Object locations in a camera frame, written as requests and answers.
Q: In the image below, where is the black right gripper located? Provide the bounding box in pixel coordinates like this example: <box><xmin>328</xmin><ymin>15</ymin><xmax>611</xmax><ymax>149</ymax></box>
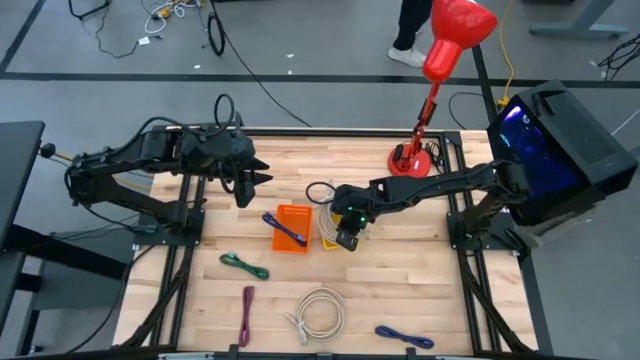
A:
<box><xmin>332</xmin><ymin>185</ymin><xmax>375</xmax><ymax>253</ymax></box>

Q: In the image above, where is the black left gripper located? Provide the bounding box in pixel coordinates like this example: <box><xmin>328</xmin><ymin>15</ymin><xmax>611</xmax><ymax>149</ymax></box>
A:
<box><xmin>207</xmin><ymin>133</ymin><xmax>274</xmax><ymax>210</ymax></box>

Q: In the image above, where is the blue-purple braided USB cable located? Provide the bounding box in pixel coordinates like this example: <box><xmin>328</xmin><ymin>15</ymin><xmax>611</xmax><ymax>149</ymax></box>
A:
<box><xmin>374</xmin><ymin>325</ymin><xmax>436</xmax><ymax>350</ymax></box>
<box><xmin>261</xmin><ymin>211</ymin><xmax>308</xmax><ymax>248</ymax></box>

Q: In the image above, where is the green braided USB cable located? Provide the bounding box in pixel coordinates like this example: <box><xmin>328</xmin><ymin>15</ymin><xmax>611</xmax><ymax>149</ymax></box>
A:
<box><xmin>218</xmin><ymin>252</ymin><xmax>271</xmax><ymax>281</ymax></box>

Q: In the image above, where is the white ethernet cable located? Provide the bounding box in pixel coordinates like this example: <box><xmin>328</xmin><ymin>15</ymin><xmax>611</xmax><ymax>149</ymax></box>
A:
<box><xmin>284</xmin><ymin>286</ymin><xmax>348</xmax><ymax>346</ymax></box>

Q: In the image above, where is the maroon braided USB cable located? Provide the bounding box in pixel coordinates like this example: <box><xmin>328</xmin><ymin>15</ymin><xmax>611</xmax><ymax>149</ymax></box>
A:
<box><xmin>238</xmin><ymin>285</ymin><xmax>256</xmax><ymax>348</ymax></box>

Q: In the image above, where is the yellow plastic basket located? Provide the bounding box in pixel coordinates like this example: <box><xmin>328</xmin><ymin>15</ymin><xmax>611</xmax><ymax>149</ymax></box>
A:
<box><xmin>319</xmin><ymin>209</ymin><xmax>347</xmax><ymax>251</ymax></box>

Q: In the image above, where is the orange plastic basket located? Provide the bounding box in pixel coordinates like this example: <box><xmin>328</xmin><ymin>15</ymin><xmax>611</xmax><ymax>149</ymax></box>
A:
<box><xmin>271</xmin><ymin>203</ymin><xmax>314</xmax><ymax>255</ymax></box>

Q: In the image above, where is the person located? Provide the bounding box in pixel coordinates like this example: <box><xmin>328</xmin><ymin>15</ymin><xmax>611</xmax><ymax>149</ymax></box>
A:
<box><xmin>387</xmin><ymin>0</ymin><xmax>434</xmax><ymax>69</ymax></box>

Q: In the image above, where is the red desk lamp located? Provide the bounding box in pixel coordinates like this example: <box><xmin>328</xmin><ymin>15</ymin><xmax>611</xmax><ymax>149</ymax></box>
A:
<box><xmin>387</xmin><ymin>0</ymin><xmax>500</xmax><ymax>180</ymax></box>

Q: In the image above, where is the black desk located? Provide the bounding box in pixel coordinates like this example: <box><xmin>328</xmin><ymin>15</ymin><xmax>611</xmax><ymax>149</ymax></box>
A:
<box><xmin>0</xmin><ymin>119</ymin><xmax>46</xmax><ymax>346</ymax></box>

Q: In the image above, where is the black computer tower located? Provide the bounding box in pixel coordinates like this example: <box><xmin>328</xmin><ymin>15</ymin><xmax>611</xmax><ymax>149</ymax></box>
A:
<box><xmin>485</xmin><ymin>79</ymin><xmax>640</xmax><ymax>227</ymax></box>

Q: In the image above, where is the grey desk leg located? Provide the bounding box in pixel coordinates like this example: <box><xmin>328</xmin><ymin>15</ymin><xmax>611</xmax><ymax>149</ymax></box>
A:
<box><xmin>528</xmin><ymin>0</ymin><xmax>630</xmax><ymax>39</ymax></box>

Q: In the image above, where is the black coiled floor cable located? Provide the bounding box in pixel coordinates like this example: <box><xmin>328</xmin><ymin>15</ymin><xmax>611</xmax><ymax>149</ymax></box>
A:
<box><xmin>206</xmin><ymin>0</ymin><xmax>314</xmax><ymax>129</ymax></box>

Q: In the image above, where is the black looped floor cable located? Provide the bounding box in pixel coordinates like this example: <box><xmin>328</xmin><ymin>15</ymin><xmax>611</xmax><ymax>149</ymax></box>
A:
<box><xmin>447</xmin><ymin>91</ymin><xmax>485</xmax><ymax>131</ymax></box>

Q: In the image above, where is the white cable bundle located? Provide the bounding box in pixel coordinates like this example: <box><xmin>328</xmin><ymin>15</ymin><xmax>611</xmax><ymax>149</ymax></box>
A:
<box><xmin>143</xmin><ymin>0</ymin><xmax>197</xmax><ymax>36</ymax></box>

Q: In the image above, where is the silver aluminium bracket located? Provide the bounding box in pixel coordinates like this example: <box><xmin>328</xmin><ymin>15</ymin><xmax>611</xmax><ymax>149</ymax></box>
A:
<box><xmin>157</xmin><ymin>351</ymin><xmax>217</xmax><ymax>360</ymax></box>

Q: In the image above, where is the thin black floor cable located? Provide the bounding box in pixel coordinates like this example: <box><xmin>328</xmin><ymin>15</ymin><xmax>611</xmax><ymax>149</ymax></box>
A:
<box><xmin>67</xmin><ymin>0</ymin><xmax>144</xmax><ymax>60</ymax></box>

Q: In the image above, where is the yellow wire with black plug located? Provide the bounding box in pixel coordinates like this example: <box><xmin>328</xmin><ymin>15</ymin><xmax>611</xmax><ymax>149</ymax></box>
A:
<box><xmin>38</xmin><ymin>142</ymin><xmax>151</xmax><ymax>194</ymax></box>

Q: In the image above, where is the yellow extension cord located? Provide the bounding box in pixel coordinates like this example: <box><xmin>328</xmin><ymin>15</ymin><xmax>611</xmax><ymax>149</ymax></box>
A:
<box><xmin>496</xmin><ymin>0</ymin><xmax>517</xmax><ymax>109</ymax></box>

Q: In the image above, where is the black cable bundle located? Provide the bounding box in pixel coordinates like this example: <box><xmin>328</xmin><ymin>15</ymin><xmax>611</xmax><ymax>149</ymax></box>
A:
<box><xmin>597</xmin><ymin>33</ymin><xmax>640</xmax><ymax>82</ymax></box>

